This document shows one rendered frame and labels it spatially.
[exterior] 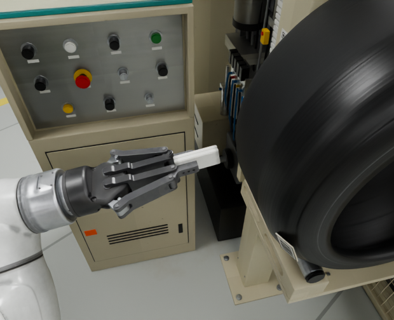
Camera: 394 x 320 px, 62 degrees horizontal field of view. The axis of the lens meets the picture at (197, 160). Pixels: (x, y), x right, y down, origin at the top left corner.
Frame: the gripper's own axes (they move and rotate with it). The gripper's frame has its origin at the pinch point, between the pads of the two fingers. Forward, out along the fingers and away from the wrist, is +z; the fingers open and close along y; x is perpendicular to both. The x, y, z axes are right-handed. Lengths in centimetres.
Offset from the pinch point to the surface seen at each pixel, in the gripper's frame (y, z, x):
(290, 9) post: 35.3, 30.9, -2.9
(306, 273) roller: -8.8, 17.6, 34.8
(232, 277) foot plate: 33, 7, 125
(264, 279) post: 26, 21, 122
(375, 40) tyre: -0.8, 25.8, -13.7
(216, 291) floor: 28, -2, 124
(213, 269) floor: 39, -1, 125
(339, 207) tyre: -11.8, 18.2, 5.4
